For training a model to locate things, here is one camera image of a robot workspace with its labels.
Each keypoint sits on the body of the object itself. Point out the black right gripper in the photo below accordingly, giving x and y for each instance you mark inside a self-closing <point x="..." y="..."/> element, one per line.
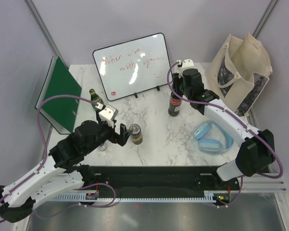
<point x="176" y="80"/>

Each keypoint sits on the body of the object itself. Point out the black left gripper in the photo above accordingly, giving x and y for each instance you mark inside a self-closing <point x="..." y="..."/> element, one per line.
<point x="116" y="138"/>

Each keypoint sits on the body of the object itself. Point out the dark beverage can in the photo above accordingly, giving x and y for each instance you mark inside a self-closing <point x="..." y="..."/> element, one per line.
<point x="136" y="134"/>

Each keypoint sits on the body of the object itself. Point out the cola glass bottle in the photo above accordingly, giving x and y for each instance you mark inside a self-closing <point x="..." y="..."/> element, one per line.
<point x="174" y="105"/>

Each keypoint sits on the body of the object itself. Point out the small white blue can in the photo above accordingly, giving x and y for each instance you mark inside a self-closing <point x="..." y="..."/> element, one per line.
<point x="102" y="147"/>

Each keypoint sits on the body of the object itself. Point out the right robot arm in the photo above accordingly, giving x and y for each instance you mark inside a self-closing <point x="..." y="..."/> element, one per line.
<point x="256" y="147"/>

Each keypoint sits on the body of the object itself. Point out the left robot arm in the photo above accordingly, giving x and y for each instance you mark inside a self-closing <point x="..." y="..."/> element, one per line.
<point x="59" y="172"/>

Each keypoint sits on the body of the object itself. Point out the beige canvas tote bag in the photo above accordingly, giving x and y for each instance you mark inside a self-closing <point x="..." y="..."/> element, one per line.
<point x="239" y="72"/>

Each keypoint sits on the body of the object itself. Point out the green bottle far left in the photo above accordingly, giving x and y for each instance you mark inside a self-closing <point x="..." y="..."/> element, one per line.
<point x="96" y="99"/>

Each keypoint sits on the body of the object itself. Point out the whiteboard with red writing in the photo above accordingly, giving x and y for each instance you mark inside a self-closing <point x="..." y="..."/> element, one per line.
<point x="131" y="67"/>

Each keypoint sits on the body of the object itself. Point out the light blue headphones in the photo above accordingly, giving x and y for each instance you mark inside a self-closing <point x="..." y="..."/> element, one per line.
<point x="212" y="146"/>

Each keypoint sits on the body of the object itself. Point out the green binder folder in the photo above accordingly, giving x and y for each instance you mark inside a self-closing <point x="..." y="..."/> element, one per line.
<point x="60" y="112"/>

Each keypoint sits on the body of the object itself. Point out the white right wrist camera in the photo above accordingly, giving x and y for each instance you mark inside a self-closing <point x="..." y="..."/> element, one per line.
<point x="184" y="65"/>

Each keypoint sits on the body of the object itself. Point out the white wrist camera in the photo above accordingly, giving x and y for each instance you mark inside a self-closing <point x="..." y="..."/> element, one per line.
<point x="108" y="115"/>
<point x="184" y="65"/>

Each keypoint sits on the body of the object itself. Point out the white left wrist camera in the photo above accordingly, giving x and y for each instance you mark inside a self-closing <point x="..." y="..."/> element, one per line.
<point x="108" y="115"/>

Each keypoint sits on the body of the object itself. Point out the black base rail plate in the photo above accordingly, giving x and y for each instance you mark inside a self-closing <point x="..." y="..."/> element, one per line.
<point x="181" y="178"/>

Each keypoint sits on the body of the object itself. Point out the white slotted cable duct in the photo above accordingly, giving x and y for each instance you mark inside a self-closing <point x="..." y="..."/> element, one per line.
<point x="164" y="195"/>

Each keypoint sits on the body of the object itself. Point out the aluminium extrusion rail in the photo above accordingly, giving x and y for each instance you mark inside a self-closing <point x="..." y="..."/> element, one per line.
<point x="260" y="184"/>

